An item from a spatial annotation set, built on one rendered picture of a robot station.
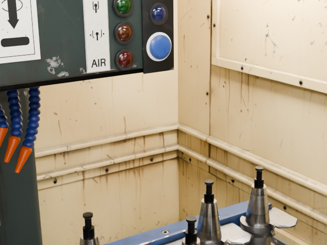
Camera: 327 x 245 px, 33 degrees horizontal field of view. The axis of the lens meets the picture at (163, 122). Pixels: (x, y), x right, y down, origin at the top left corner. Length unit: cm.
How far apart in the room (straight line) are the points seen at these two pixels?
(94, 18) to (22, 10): 8
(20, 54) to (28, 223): 89
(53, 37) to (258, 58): 105
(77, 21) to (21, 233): 91
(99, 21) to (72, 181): 127
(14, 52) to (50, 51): 4
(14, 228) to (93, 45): 88
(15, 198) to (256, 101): 74
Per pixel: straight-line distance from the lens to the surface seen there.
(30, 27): 61
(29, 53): 62
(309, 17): 146
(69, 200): 190
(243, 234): 99
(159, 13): 67
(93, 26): 64
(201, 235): 94
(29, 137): 81
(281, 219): 105
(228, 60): 170
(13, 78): 62
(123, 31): 65
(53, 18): 62
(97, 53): 65
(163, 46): 68
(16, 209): 143
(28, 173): 141
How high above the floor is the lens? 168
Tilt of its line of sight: 17 degrees down
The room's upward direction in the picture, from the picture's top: 1 degrees counter-clockwise
